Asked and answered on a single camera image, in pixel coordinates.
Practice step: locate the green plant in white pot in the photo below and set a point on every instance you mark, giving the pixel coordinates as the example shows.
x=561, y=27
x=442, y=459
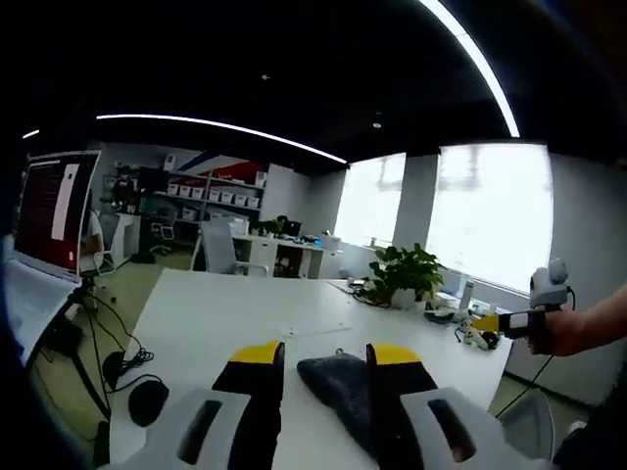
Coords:
x=406, y=269

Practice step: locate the grey towel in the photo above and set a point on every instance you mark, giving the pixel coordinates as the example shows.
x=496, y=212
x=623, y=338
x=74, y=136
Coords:
x=343, y=387

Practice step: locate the person's dark clothing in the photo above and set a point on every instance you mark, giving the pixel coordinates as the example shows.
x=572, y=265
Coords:
x=573, y=440

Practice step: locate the black round device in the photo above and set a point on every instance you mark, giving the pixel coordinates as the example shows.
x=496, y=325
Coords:
x=148, y=404

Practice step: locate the black monitor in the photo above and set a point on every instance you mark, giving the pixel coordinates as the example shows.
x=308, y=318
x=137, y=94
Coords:
x=153, y=180

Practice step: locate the person's right hand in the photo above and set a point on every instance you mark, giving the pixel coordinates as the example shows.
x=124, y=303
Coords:
x=563, y=333

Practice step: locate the black tripod stand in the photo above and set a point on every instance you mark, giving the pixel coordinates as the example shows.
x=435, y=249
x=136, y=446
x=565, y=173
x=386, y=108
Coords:
x=63, y=338

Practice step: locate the dark bulky object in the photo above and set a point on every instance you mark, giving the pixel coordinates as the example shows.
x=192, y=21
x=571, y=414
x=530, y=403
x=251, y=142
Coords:
x=292, y=229

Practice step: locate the long ceiling light strip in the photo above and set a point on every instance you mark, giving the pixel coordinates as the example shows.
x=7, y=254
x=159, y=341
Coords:
x=127, y=116
x=510, y=122

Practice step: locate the grey chair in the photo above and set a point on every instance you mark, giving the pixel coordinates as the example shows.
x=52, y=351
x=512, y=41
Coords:
x=531, y=426

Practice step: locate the white game controller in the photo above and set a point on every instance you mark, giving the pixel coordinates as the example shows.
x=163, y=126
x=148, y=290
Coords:
x=472, y=338

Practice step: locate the white upright box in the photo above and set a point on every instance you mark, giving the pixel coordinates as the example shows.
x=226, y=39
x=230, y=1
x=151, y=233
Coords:
x=467, y=294

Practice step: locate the transparent sheet on table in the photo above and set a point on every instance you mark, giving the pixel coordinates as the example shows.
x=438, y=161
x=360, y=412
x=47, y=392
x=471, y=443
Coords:
x=318, y=329

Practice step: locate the silver laptop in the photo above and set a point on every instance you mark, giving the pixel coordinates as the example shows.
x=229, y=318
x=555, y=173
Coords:
x=49, y=210

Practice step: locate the small green plant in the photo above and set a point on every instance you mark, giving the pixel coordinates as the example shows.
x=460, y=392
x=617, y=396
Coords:
x=269, y=226

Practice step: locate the white office desk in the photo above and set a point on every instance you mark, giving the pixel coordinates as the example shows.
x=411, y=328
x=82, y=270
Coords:
x=255, y=249

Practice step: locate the white office chair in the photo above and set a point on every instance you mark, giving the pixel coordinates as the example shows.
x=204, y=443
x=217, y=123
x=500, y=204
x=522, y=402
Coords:
x=218, y=245

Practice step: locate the shelf with white boxes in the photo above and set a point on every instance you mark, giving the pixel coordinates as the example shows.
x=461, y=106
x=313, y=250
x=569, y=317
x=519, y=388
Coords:
x=220, y=196

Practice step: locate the white mesh chair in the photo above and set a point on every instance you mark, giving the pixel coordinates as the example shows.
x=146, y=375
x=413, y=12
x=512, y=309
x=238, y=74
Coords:
x=164, y=230

